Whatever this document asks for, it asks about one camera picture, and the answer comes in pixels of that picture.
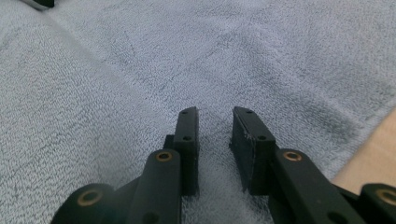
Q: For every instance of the light blue terry towel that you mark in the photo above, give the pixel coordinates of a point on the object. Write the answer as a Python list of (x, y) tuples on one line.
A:
[(93, 77)]

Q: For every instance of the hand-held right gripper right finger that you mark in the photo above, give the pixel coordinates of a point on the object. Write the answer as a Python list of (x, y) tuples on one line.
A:
[(252, 155)]

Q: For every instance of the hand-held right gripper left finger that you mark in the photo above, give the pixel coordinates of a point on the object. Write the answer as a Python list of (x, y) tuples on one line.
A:
[(188, 155)]

